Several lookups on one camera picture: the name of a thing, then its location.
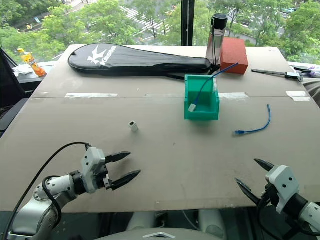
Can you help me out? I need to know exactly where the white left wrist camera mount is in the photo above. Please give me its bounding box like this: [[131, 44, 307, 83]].
[[80, 147, 107, 195]]

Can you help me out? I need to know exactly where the black purple small tool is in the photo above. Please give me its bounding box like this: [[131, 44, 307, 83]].
[[293, 64, 320, 74]]

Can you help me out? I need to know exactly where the clear tape strip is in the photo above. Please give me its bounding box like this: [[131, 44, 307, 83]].
[[218, 92, 250, 99], [285, 90, 312, 102], [64, 92, 119, 99]]

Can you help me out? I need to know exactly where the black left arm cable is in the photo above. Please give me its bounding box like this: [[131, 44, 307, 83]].
[[0, 142, 91, 238]]

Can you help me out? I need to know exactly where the grey robot torso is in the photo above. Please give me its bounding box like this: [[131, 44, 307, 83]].
[[96, 209, 227, 240]]

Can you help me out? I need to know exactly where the black window frame post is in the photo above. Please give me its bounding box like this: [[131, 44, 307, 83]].
[[180, 0, 196, 47]]

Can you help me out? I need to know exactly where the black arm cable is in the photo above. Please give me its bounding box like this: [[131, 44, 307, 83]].
[[256, 189, 320, 237], [0, 142, 91, 238]]

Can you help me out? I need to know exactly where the black slim caliper tool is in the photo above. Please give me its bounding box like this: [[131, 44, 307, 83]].
[[251, 68, 305, 83]]

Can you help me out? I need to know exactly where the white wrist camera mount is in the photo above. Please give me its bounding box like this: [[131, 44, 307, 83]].
[[264, 164, 300, 215], [80, 147, 107, 195]]

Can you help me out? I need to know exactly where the green plastic open box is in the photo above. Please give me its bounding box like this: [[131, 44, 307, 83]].
[[183, 73, 221, 122]]

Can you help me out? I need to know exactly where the white crumpled tissue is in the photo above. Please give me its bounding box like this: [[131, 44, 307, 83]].
[[12, 66, 34, 78]]

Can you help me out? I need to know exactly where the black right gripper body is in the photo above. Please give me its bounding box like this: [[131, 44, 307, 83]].
[[261, 183, 280, 209]]

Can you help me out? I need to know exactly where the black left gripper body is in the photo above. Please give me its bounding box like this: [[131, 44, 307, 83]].
[[100, 162, 114, 191]]

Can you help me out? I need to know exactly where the blue cable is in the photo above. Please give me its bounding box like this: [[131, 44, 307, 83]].
[[232, 103, 273, 137], [187, 62, 240, 113]]

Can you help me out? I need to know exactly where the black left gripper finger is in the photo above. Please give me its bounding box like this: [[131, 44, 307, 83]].
[[104, 151, 132, 165], [110, 169, 142, 192]]

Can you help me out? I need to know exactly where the red brick block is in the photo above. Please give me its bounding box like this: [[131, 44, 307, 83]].
[[219, 37, 249, 75]]

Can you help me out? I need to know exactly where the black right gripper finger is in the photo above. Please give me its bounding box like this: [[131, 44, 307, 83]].
[[234, 177, 263, 208], [253, 158, 276, 173]]

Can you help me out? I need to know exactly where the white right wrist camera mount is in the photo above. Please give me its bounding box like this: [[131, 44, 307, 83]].
[[264, 164, 300, 215]]

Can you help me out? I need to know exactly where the black side desk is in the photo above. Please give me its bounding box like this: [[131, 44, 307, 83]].
[[0, 47, 56, 141]]

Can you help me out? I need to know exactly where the black racket cover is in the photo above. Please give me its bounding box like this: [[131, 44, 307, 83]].
[[67, 43, 221, 81]]

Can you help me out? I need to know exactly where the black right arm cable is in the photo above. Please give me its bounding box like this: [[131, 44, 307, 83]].
[[256, 189, 320, 237]]

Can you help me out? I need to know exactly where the orange soda bottle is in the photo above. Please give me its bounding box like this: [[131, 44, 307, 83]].
[[17, 47, 48, 77]]

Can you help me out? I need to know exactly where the clear bottle with black cap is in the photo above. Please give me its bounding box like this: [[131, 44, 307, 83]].
[[205, 13, 228, 66]]

